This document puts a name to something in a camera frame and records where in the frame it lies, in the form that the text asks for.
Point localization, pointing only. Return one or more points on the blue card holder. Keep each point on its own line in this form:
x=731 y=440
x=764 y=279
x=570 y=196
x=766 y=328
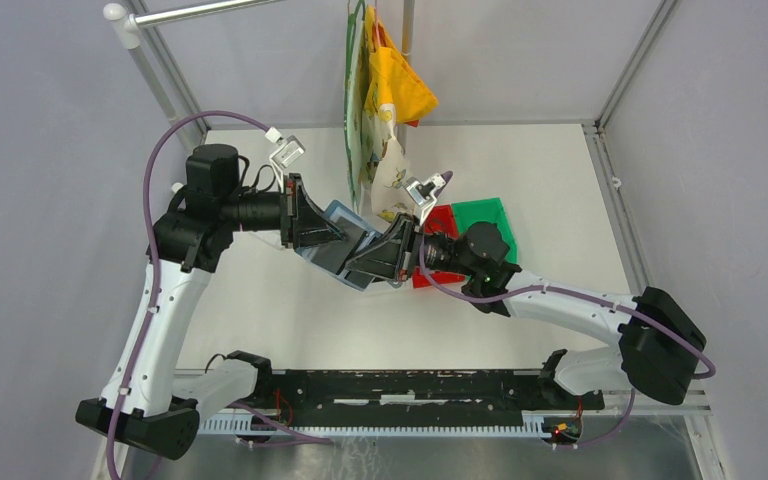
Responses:
x=356 y=280

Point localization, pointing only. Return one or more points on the red bin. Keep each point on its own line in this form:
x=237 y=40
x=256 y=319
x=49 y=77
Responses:
x=440 y=223

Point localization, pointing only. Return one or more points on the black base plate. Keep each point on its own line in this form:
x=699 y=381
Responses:
x=419 y=398

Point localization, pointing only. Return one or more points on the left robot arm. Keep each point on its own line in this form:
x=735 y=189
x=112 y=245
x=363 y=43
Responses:
x=144 y=405

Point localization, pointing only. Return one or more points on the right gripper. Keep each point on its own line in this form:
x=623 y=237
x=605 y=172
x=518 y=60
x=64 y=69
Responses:
x=384 y=260

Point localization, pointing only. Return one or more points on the yellow cloth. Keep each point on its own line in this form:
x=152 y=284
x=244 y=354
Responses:
x=394 y=91

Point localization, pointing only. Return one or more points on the green bin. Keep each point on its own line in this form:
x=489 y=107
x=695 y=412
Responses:
x=489 y=210

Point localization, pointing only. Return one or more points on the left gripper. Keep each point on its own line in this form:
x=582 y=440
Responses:
x=307 y=226

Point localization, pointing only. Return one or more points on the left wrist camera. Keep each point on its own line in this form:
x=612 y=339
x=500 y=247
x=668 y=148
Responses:
x=286 y=150

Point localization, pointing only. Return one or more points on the black card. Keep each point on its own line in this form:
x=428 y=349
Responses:
x=332 y=257

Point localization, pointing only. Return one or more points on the white clothes rack pole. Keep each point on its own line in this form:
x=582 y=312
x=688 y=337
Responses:
x=138 y=31

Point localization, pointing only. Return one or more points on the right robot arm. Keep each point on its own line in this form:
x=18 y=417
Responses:
x=648 y=343

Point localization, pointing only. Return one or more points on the hanging patterned cloth bag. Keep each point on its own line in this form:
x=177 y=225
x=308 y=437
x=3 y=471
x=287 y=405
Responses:
x=376 y=165

